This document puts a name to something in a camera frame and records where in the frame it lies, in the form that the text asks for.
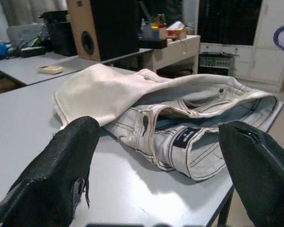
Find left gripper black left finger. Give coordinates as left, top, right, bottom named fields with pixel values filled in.
left=0, top=115, right=100, bottom=227

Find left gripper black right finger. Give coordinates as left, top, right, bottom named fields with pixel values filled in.
left=218, top=120, right=284, bottom=227

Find white denim jeans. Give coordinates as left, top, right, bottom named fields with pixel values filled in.
left=53, top=63, right=279, bottom=182

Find blue plastic hanger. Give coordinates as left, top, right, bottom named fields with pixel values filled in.
left=273, top=22, right=284, bottom=57

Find small beige box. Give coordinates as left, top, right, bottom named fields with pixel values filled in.
left=36, top=65, right=64, bottom=75

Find black power adapter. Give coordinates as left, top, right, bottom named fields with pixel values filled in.
left=8, top=46, right=47, bottom=59

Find black plastic bin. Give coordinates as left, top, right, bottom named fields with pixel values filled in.
left=39, top=10, right=78, bottom=57

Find white side desk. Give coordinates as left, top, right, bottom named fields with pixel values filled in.
left=138, top=35, right=201, bottom=74

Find black television screen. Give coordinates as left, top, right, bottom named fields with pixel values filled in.
left=198, top=0, right=263, bottom=46

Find wooden black loudspeaker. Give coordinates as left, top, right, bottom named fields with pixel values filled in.
left=66, top=0, right=140, bottom=61

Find cardboard tissue box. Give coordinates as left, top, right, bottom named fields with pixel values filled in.
left=166, top=21, right=188, bottom=40

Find black shelf board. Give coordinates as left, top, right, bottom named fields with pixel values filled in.
left=138, top=37, right=168, bottom=50

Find white table black frame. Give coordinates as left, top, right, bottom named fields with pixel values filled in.
left=0, top=48, right=152, bottom=87
left=0, top=68, right=284, bottom=227

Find white tv wall unit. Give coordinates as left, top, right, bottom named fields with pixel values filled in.
left=197, top=0, right=284, bottom=93

